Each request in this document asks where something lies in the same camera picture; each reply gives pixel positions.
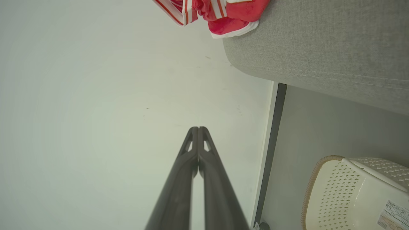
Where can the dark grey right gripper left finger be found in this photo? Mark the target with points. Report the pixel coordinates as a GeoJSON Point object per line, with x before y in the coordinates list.
{"type": "Point", "coordinates": [179, 185]}

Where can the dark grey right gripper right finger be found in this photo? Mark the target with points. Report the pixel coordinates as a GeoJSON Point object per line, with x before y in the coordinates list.
{"type": "Point", "coordinates": [217, 188]}

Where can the red garment with white stripes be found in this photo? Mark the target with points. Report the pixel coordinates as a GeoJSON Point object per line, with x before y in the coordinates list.
{"type": "Point", "coordinates": [230, 16]}

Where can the cream perforated laundry basket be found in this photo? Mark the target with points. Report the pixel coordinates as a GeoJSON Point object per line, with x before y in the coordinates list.
{"type": "Point", "coordinates": [345, 198]}

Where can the small metal floor fitting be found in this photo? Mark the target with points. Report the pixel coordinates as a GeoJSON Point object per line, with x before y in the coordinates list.
{"type": "Point", "coordinates": [261, 226]}

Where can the dark grey white baseboard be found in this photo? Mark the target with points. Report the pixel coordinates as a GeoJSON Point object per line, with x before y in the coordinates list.
{"type": "Point", "coordinates": [271, 143]}

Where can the white barcode label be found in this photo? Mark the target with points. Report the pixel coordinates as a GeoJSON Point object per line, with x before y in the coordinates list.
{"type": "Point", "coordinates": [394, 215]}

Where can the grey fabric sofa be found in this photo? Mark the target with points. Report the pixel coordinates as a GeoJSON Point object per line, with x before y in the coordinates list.
{"type": "Point", "coordinates": [326, 41]}

